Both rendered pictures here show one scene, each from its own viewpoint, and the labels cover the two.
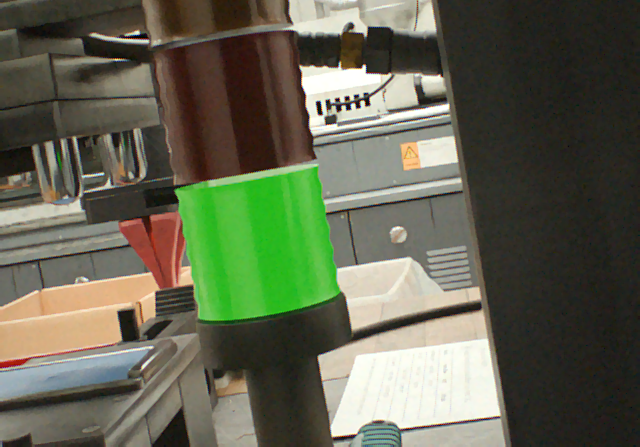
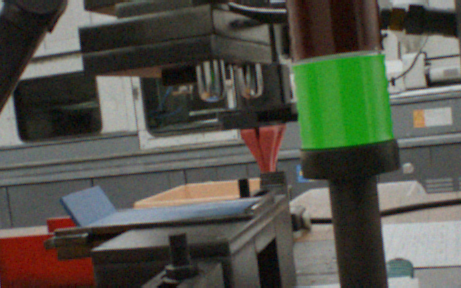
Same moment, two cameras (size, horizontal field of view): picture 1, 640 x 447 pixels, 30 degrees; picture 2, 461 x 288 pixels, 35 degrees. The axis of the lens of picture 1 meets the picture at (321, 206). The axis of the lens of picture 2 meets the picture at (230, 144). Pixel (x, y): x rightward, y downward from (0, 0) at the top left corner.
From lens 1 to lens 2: 0.03 m
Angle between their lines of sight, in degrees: 10
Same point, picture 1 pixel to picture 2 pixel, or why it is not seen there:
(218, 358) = (313, 172)
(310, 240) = (377, 100)
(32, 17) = not seen: outside the picture
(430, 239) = (428, 172)
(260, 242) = (345, 98)
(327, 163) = not seen: hidden behind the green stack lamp
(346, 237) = not seen: hidden behind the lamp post
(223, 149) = (325, 37)
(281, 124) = (364, 23)
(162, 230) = (266, 137)
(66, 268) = (200, 175)
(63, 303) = (198, 194)
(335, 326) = (390, 157)
